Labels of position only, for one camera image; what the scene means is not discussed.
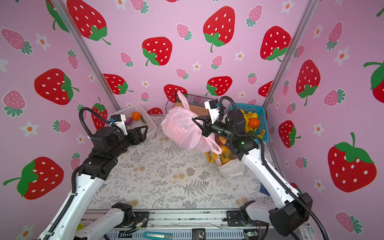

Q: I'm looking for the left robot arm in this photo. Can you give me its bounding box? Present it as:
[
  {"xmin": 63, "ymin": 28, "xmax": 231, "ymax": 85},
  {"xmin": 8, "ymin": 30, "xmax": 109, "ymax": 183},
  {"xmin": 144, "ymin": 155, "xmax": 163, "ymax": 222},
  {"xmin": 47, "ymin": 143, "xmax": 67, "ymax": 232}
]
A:
[{"xmin": 39, "ymin": 107, "xmax": 149, "ymax": 240}]

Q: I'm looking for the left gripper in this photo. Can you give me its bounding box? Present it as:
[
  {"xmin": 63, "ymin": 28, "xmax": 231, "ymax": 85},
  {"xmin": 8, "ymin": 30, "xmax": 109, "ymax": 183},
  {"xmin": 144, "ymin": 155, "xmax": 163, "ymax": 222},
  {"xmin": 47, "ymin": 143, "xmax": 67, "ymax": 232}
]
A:
[{"xmin": 111, "ymin": 125, "xmax": 148, "ymax": 163}]

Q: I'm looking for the teal plastic basket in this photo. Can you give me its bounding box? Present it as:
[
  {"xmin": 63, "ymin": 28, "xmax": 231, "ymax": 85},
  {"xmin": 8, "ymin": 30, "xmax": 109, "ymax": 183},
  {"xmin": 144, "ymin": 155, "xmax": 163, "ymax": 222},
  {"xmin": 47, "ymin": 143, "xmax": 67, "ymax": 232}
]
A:
[{"xmin": 236, "ymin": 104, "xmax": 270, "ymax": 143}]

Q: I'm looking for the pink plastic grocery bag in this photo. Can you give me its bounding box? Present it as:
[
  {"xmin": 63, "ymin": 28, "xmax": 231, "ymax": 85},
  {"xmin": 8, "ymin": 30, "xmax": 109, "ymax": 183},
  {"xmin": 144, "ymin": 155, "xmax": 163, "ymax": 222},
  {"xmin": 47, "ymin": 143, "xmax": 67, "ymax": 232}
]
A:
[{"xmin": 161, "ymin": 91, "xmax": 222, "ymax": 154}]

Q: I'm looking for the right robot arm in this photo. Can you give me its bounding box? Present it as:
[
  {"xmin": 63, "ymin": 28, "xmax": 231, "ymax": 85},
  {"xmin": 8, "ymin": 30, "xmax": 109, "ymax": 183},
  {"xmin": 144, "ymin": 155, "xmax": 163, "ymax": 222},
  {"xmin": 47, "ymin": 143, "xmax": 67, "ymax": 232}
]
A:
[{"xmin": 193, "ymin": 96, "xmax": 329, "ymax": 240}]

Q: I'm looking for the white canvas tote bag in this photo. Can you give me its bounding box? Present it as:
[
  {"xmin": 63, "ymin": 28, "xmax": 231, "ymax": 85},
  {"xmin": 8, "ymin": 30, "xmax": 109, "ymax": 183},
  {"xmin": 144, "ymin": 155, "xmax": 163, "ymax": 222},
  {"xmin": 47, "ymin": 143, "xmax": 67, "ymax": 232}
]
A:
[{"xmin": 206, "ymin": 136, "xmax": 245, "ymax": 178}]

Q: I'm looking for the white plastic basket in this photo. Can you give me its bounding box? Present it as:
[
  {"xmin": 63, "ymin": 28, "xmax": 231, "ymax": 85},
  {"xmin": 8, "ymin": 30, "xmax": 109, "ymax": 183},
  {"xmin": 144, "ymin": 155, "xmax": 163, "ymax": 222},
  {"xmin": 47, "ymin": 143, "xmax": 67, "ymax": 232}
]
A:
[{"xmin": 109, "ymin": 104, "xmax": 157, "ymax": 140}]

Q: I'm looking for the toy orange fruit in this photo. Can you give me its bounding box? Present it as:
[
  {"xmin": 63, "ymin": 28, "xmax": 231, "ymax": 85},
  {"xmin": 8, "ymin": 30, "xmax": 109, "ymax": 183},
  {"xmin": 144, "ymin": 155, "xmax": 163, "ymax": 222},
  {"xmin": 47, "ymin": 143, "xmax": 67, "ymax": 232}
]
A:
[{"xmin": 249, "ymin": 118, "xmax": 260, "ymax": 129}]

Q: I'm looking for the black wire wooden shelf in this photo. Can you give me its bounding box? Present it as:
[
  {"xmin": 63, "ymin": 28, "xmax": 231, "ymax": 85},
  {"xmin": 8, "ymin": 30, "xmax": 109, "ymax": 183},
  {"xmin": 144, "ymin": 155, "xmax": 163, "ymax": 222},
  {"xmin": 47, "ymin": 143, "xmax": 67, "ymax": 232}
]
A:
[{"xmin": 166, "ymin": 93, "xmax": 212, "ymax": 116}]

